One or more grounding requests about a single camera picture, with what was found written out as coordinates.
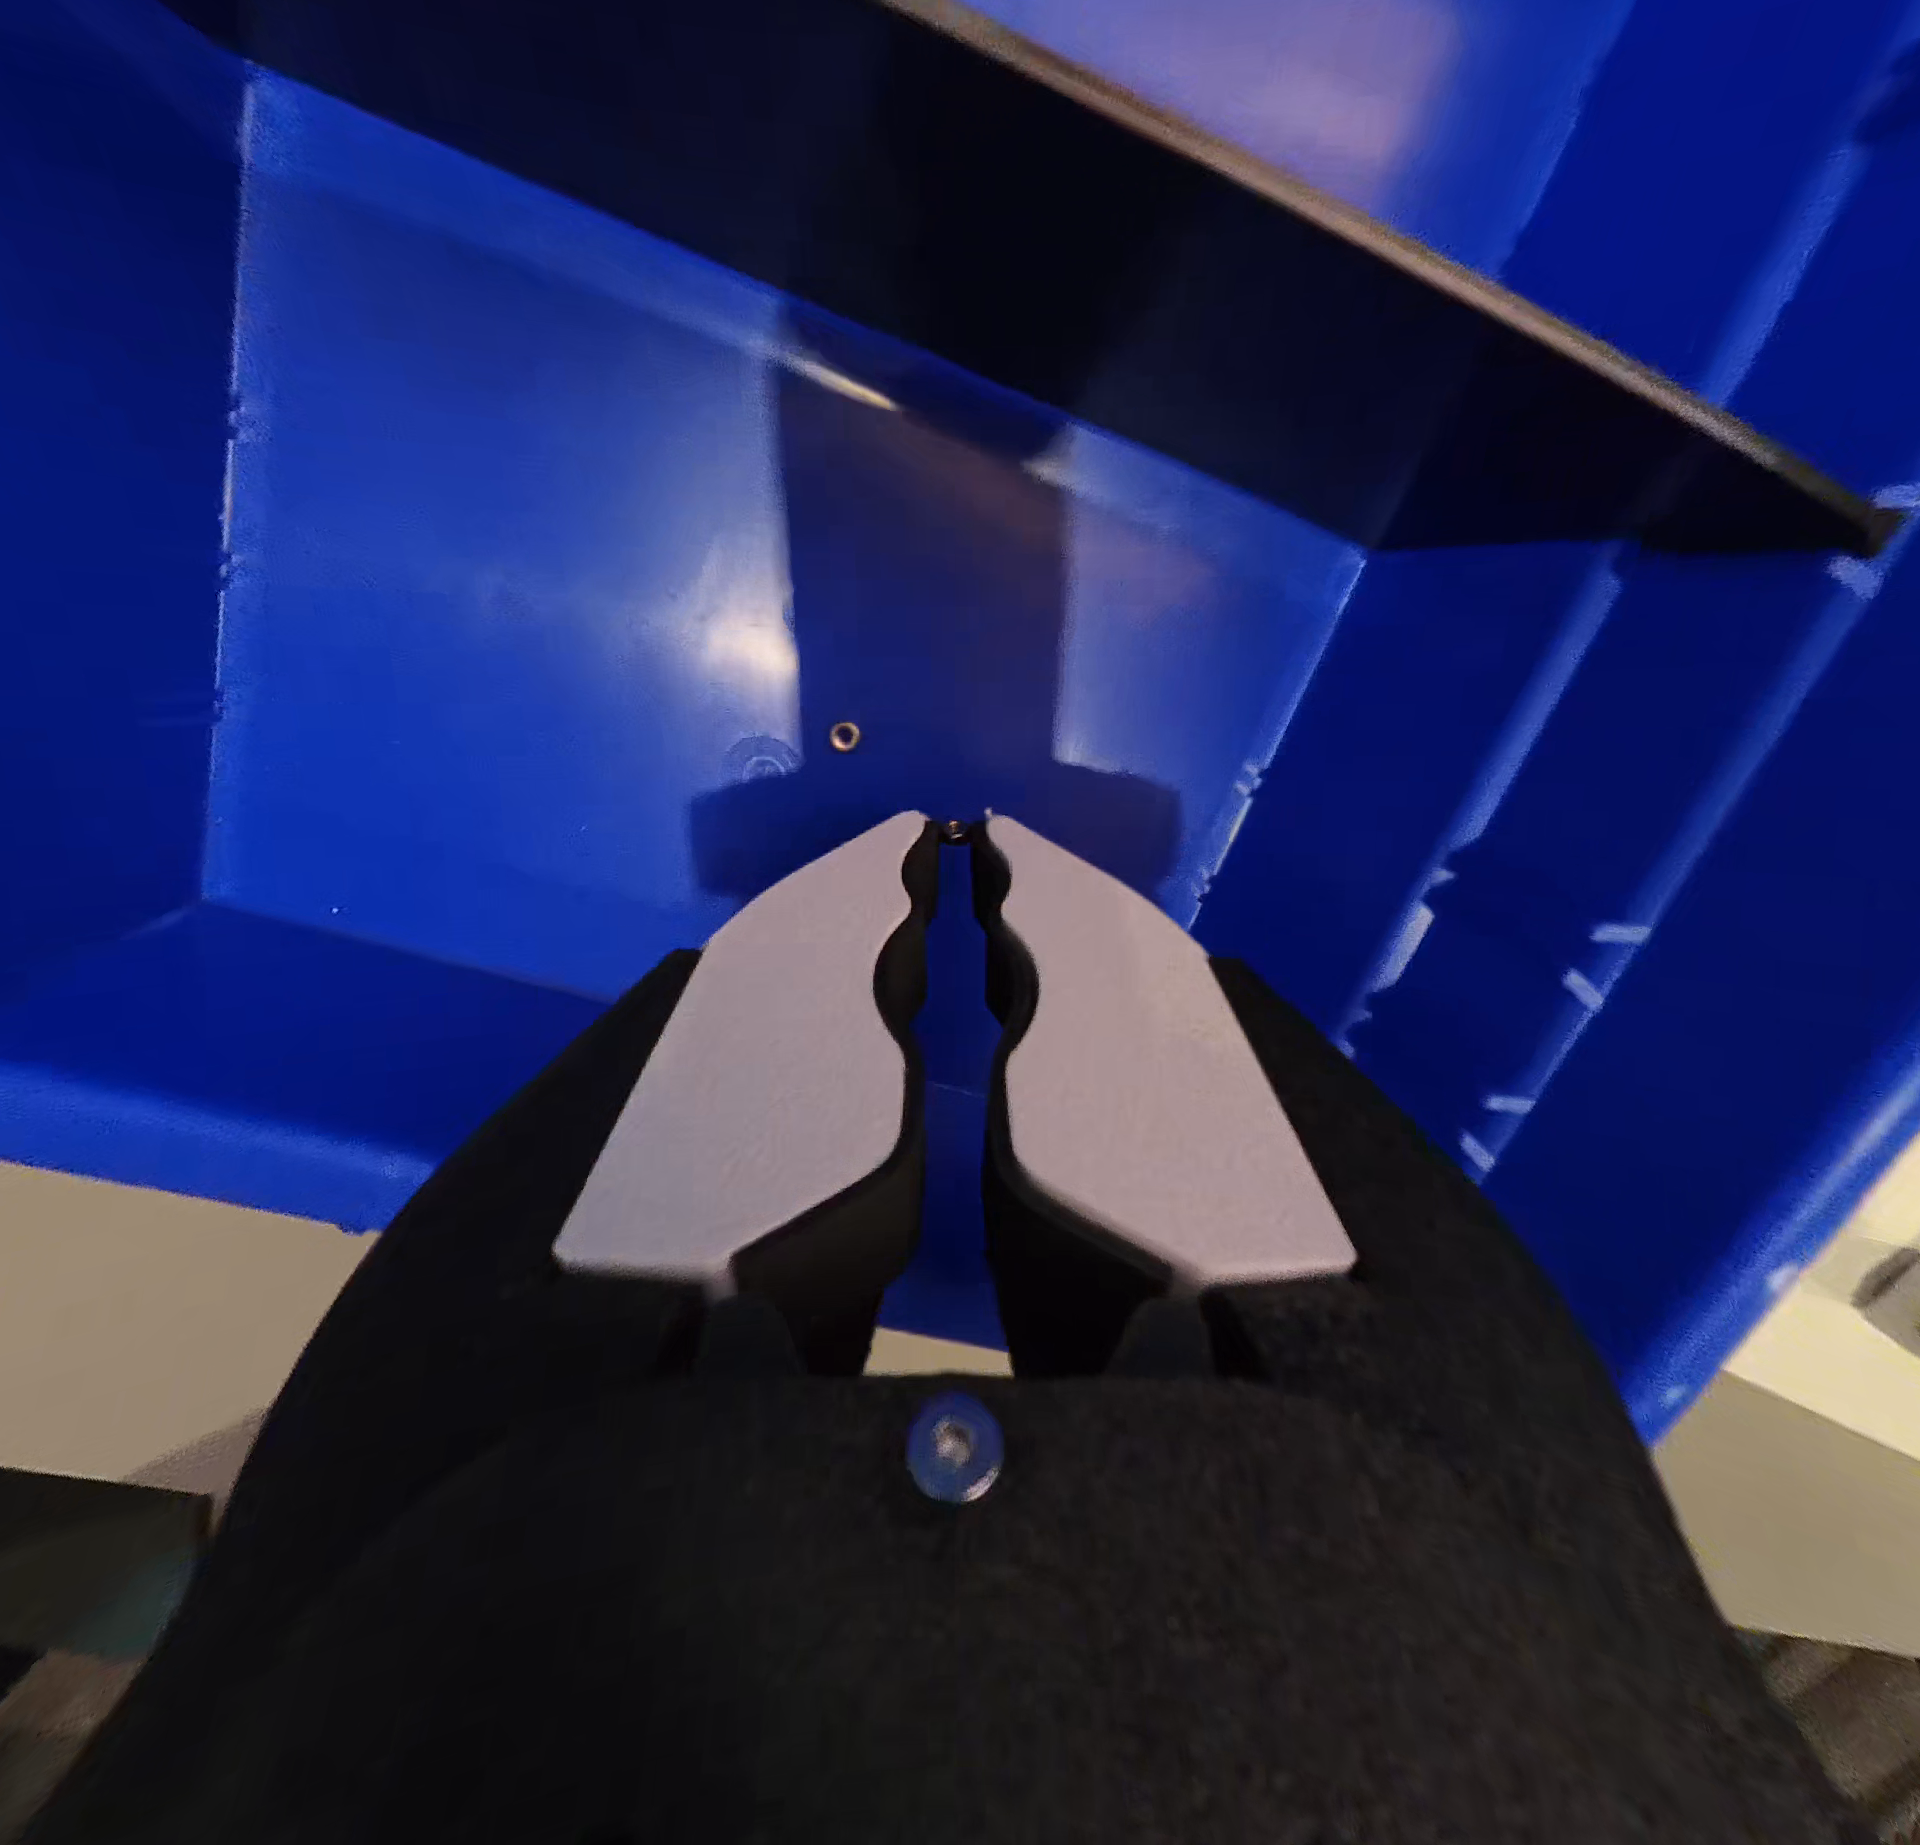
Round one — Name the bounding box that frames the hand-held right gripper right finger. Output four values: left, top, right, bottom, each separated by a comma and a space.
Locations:
966, 813, 1360, 1383

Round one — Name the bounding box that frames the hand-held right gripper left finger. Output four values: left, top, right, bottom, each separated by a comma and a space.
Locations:
553, 810, 944, 1378

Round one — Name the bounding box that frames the blue plastic parts bin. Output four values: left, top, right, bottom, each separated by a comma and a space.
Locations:
0, 0, 1920, 1443

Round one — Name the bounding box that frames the grey desk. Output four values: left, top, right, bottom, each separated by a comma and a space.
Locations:
0, 1163, 1920, 1653

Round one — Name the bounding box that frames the black bin divider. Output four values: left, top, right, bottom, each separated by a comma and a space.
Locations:
67, 0, 1909, 560

